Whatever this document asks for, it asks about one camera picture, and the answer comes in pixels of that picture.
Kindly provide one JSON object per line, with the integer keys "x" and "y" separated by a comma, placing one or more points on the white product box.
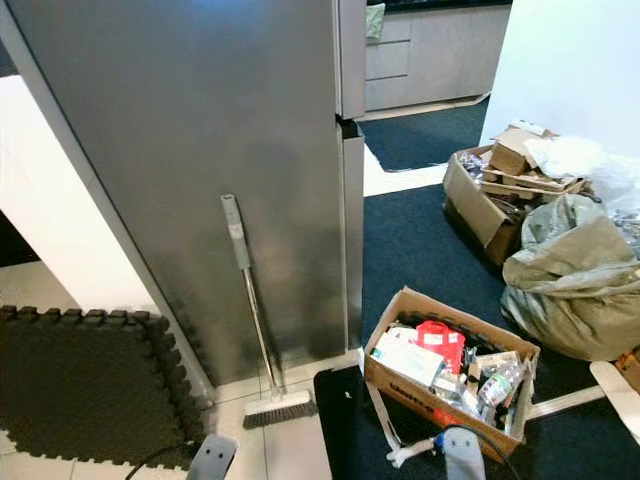
{"x": 407, "y": 358}

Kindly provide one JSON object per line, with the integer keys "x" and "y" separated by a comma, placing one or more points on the olive woven sack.
{"x": 580, "y": 290}

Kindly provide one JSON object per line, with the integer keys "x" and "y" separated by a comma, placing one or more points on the grey stainless steel refrigerator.
{"x": 180, "y": 120}

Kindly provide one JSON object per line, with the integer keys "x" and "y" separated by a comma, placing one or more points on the green hanging towel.
{"x": 375, "y": 20}

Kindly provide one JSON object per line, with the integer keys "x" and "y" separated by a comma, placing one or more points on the black interlocking foam mat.
{"x": 95, "y": 390}

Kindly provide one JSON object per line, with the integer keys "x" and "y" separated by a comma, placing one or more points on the clear plastic bag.
{"x": 580, "y": 160}

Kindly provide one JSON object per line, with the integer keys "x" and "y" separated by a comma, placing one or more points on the silver broom with white head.
{"x": 235, "y": 232}

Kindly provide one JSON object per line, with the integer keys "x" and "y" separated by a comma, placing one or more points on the open cardboard box of items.
{"x": 420, "y": 410}

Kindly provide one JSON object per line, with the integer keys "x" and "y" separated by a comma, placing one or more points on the dark kitchen floor mat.
{"x": 420, "y": 138}

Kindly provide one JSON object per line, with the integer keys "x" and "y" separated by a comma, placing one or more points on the large dark carpet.
{"x": 410, "y": 240}

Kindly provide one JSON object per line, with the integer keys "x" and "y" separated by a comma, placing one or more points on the white slipper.
{"x": 618, "y": 395}

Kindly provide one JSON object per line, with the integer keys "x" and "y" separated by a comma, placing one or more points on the grey kitchen cabinet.
{"x": 440, "y": 55}

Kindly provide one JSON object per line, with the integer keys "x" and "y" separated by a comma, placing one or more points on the cardboard box of scraps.
{"x": 475, "y": 205}

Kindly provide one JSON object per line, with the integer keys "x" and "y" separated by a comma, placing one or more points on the light grey left wrist camera mount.
{"x": 213, "y": 458}

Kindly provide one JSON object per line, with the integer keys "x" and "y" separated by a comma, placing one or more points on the clear plastic water bottle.
{"x": 500, "y": 385}

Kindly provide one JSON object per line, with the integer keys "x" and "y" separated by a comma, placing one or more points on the red package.
{"x": 440, "y": 345}

